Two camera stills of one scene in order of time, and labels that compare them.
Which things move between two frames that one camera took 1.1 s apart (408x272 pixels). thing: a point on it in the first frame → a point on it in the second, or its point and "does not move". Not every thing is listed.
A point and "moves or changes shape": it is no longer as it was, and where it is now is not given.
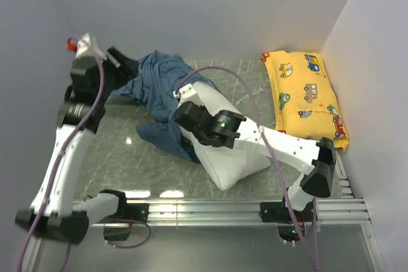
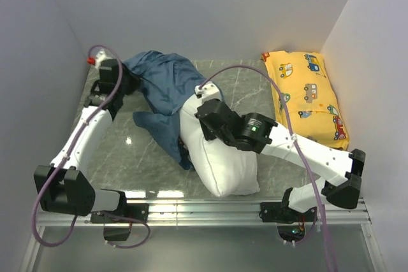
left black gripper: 127,69 → 134,79
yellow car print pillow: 306,104 does not move
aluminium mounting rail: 336,211 does not move
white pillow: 225,165 moves or changes shape
